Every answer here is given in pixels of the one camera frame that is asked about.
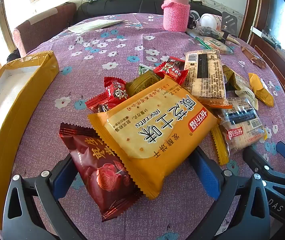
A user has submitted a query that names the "small yellow packet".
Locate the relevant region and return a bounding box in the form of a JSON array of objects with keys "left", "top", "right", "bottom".
[{"left": 248, "top": 73, "right": 274, "bottom": 107}]

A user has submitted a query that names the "brown packet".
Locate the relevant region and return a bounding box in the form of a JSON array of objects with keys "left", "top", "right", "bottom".
[{"left": 241, "top": 45, "right": 267, "bottom": 69}]

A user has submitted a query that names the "gold small packet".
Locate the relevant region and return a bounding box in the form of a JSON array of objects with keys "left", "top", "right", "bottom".
[{"left": 222, "top": 65, "right": 243, "bottom": 90}]

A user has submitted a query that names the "round cracker packet green label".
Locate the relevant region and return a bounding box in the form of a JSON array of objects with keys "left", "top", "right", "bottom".
[{"left": 195, "top": 36, "right": 235, "bottom": 55}]

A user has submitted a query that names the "black phone stand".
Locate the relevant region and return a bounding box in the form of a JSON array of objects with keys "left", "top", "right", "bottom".
[{"left": 221, "top": 11, "right": 238, "bottom": 43}]

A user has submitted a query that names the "small green packet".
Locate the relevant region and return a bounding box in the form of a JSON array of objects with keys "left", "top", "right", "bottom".
[{"left": 138, "top": 64, "right": 155, "bottom": 77}]

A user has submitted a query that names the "grey crumpled bag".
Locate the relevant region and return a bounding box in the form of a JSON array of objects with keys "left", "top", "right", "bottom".
[{"left": 199, "top": 26, "right": 219, "bottom": 39}]

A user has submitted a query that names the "white cup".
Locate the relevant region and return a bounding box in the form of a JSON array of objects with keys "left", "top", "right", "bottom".
[{"left": 201, "top": 14, "right": 223, "bottom": 31}]

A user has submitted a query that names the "cream small packet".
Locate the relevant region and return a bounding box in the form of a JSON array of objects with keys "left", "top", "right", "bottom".
[{"left": 235, "top": 85, "right": 258, "bottom": 111}]

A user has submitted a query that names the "brown armchair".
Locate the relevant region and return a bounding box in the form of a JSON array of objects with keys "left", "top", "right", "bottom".
[{"left": 12, "top": 2, "right": 77, "bottom": 58}]

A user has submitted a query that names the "large yellow biscuit packet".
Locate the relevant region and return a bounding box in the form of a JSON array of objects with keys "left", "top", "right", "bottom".
[{"left": 87, "top": 74, "right": 219, "bottom": 200}]

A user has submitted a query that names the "black sofa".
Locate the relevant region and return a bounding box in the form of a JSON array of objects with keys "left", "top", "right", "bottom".
[{"left": 76, "top": 0, "right": 223, "bottom": 25}]

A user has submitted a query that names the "olive green packet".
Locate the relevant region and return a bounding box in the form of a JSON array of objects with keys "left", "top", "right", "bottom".
[{"left": 125, "top": 71, "right": 162, "bottom": 98}]

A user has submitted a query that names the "clear cracker packet black label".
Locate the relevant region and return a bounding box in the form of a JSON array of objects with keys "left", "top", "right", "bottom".
[
  {"left": 216, "top": 97, "right": 268, "bottom": 155},
  {"left": 184, "top": 49, "right": 233, "bottom": 109}
]

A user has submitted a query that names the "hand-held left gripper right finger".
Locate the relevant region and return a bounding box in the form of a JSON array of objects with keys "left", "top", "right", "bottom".
[{"left": 195, "top": 147, "right": 278, "bottom": 240}]

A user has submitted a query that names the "purple floral tablecloth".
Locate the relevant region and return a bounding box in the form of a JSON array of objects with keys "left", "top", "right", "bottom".
[{"left": 12, "top": 12, "right": 285, "bottom": 240}]

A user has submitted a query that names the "pink flask with knitted sleeve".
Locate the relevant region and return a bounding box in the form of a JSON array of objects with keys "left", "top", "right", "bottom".
[{"left": 161, "top": 0, "right": 190, "bottom": 32}]

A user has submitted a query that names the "black bag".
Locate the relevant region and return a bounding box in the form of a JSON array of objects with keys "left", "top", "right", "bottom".
[{"left": 7, "top": 49, "right": 20, "bottom": 62}]

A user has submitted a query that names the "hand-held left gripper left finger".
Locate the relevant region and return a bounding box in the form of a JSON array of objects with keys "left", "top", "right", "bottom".
[{"left": 2, "top": 154, "right": 85, "bottom": 240}]

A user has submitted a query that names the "small red candy packet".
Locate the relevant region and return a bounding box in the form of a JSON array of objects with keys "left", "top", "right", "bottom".
[
  {"left": 85, "top": 92, "right": 113, "bottom": 114},
  {"left": 104, "top": 77, "right": 128, "bottom": 103},
  {"left": 154, "top": 57, "right": 188, "bottom": 85}
]

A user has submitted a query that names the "brown wooden furniture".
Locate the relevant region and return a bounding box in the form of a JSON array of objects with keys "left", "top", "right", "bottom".
[{"left": 239, "top": 0, "right": 285, "bottom": 130}]

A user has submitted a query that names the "yellow cardboard box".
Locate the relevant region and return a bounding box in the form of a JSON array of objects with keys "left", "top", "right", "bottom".
[{"left": 0, "top": 51, "right": 60, "bottom": 230}]

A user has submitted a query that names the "yellow ridged packet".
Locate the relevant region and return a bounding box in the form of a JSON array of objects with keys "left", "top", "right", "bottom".
[{"left": 211, "top": 124, "right": 229, "bottom": 166}]

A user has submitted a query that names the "dark red rose packet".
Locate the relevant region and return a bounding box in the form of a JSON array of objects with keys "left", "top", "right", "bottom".
[{"left": 59, "top": 122, "right": 143, "bottom": 222}]

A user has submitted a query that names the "white paper sheet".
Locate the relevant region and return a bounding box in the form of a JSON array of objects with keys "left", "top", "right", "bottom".
[{"left": 68, "top": 19, "right": 125, "bottom": 33}]

